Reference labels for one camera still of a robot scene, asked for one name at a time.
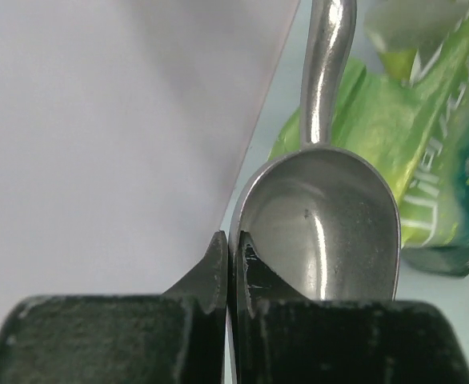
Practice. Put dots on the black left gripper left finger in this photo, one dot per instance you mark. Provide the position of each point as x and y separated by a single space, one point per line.
174 337

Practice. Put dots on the metal scoop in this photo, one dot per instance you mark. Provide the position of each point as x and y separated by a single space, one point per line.
320 222

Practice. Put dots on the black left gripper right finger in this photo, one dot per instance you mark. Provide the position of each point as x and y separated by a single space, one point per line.
283 337

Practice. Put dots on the green litter bag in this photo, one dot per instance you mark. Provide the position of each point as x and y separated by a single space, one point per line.
410 120

